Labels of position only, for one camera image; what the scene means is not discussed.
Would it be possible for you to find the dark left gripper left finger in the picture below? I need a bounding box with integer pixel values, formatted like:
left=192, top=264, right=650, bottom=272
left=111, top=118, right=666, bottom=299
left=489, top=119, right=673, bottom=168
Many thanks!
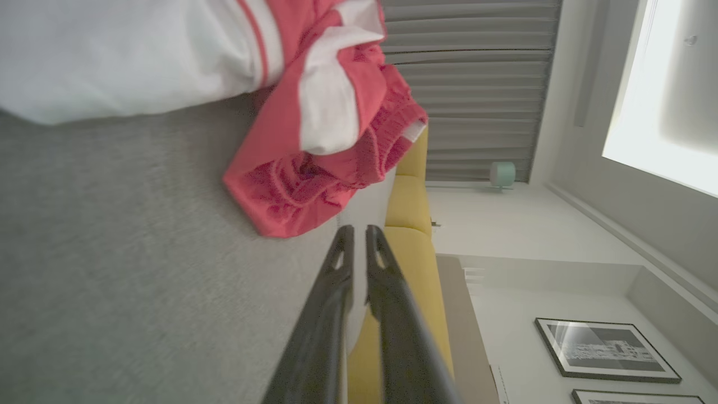
left=263, top=225, right=355, bottom=404

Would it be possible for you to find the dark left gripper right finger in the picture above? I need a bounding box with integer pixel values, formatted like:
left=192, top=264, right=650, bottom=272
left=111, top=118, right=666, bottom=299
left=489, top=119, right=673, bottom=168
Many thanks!
left=365, top=225, right=464, bottom=404

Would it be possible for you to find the red white-panelled sports garment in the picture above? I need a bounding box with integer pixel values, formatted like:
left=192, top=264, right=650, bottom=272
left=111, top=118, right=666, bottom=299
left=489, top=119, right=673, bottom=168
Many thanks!
left=0, top=0, right=429, bottom=238

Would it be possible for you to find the mint green round lamp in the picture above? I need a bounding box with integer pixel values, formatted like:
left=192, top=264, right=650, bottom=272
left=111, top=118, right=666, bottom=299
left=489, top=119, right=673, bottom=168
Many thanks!
left=489, top=161, right=517, bottom=190

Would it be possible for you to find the grey fabric sofa seat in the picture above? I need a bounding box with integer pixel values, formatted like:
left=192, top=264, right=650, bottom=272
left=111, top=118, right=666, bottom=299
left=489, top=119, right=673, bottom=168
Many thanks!
left=0, top=89, right=362, bottom=404

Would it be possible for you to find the grey pleated curtain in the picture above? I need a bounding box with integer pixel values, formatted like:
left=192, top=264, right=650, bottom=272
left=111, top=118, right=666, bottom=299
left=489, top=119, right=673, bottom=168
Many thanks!
left=381, top=0, right=563, bottom=183

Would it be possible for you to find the black framed wall picture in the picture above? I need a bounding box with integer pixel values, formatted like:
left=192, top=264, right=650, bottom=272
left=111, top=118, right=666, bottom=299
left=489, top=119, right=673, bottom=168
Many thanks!
left=570, top=388, right=708, bottom=404
left=534, top=317, right=683, bottom=385

